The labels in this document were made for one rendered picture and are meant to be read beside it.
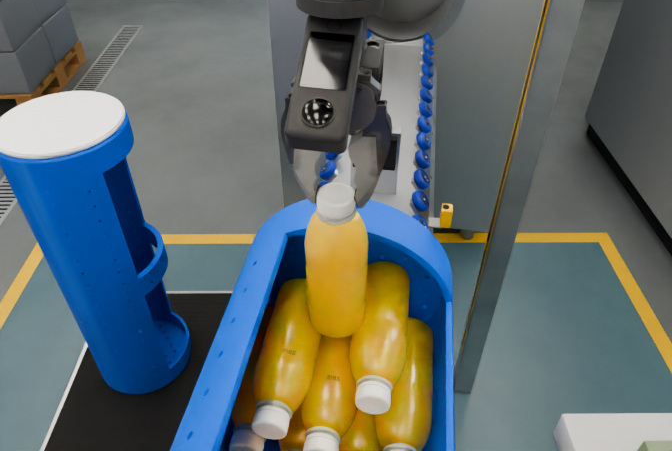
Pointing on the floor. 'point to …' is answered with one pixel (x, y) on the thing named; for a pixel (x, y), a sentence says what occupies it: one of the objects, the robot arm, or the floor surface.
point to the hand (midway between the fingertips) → (336, 199)
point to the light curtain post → (526, 144)
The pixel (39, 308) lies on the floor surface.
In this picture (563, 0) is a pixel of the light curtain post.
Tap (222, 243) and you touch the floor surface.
